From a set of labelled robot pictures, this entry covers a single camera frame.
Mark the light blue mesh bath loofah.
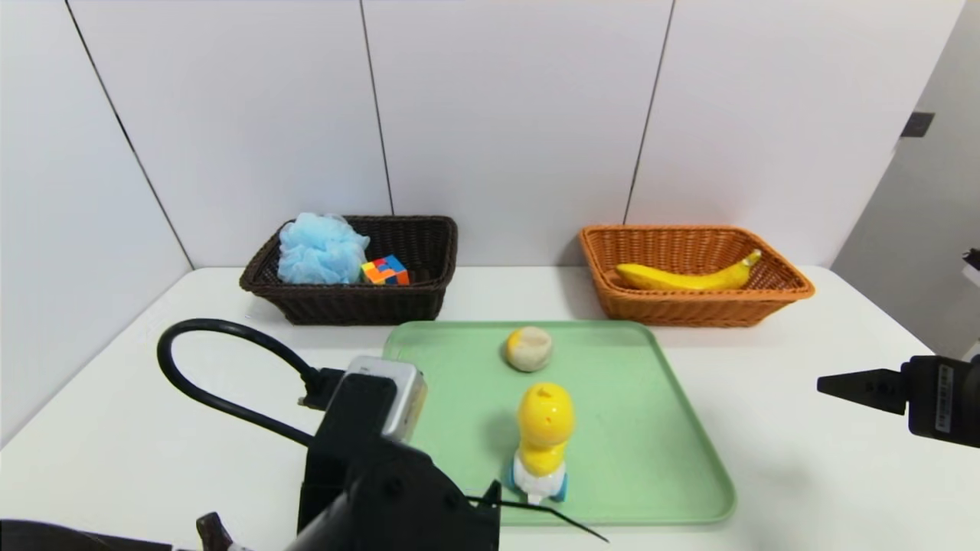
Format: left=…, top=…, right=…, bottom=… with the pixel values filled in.
left=277, top=213, right=371, bottom=285

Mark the yellow banana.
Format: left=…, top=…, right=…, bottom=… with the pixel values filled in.
left=615, top=249, right=764, bottom=292

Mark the orange wicker basket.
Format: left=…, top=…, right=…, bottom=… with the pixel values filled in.
left=578, top=224, right=817, bottom=328

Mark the multicoloured puzzle cube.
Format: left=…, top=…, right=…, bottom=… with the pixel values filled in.
left=361, top=255, right=411, bottom=286

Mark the round beige yellow bun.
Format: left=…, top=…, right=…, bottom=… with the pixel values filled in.
left=505, top=326, right=554, bottom=373

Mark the light green plastic tray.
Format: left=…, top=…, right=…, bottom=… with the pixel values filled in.
left=345, top=320, right=737, bottom=527

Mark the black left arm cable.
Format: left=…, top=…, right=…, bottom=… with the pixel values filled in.
left=157, top=318, right=347, bottom=448

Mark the dark brown wicker basket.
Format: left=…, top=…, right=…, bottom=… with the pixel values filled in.
left=240, top=215, right=459, bottom=327

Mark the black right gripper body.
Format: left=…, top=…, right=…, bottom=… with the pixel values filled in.
left=900, top=354, right=980, bottom=448

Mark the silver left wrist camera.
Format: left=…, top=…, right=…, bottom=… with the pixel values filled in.
left=331, top=355, right=428, bottom=445

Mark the thin black zip tie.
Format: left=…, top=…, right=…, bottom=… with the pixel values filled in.
left=467, top=496, right=611, bottom=544

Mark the yellow duck toy car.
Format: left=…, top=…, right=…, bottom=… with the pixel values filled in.
left=505, top=383, right=575, bottom=507

